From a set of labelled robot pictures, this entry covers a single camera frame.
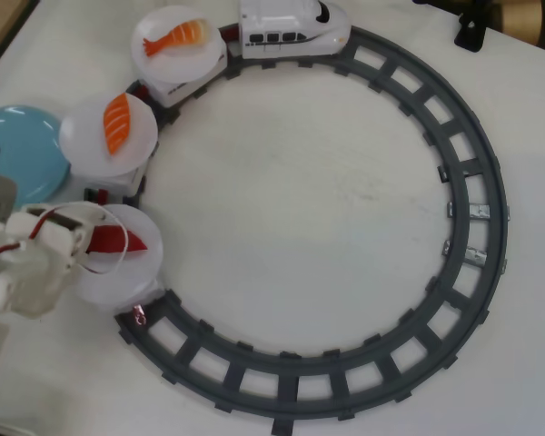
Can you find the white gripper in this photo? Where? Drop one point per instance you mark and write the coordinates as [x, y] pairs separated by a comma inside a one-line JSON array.
[[67, 225]]

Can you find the red tuna sushi toy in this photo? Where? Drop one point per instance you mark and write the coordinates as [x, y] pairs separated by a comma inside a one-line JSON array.
[[109, 238]]

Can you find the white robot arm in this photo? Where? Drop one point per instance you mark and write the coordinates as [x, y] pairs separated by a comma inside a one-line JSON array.
[[22, 290]]

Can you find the blue round dish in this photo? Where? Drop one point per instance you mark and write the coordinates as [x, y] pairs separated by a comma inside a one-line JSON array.
[[27, 150]]

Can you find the orange salmon sushi toy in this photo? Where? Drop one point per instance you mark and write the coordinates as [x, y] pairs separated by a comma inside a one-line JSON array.
[[117, 122]]

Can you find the orange shrimp sushi toy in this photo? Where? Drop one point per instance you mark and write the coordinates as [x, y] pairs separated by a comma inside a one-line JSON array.
[[181, 34]]

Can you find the white Shinkansen toy locomotive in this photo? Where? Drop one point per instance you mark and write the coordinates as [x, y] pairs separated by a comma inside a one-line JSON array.
[[290, 27]]

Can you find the white train wagon with plate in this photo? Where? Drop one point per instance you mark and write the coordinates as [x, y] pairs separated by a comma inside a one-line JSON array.
[[86, 145], [172, 68], [131, 281]]

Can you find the grey circular toy train track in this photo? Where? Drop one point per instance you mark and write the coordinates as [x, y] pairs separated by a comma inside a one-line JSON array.
[[288, 386]]

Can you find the small silver tape piece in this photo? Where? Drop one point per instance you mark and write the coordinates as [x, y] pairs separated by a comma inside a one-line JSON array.
[[449, 210], [447, 247]]

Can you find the black clamp stand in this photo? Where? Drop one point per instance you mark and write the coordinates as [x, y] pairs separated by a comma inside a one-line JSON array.
[[472, 38]]

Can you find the brown cardboard box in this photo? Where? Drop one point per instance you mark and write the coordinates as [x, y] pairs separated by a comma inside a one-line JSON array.
[[533, 20]]

